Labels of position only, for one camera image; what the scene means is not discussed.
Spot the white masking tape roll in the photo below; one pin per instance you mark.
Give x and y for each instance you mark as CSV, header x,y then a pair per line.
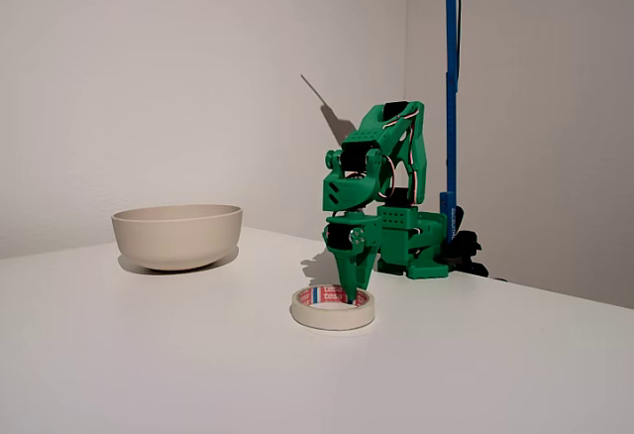
x,y
322,322

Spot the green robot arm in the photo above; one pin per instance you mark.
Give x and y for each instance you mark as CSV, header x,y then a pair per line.
x,y
396,236

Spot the black clamp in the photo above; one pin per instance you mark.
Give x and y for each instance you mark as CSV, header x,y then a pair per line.
x,y
465,246

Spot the blue metal pole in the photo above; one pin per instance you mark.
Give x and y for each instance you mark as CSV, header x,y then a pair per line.
x,y
451,107

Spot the beige round bowl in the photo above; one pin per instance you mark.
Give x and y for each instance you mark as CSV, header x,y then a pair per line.
x,y
173,241

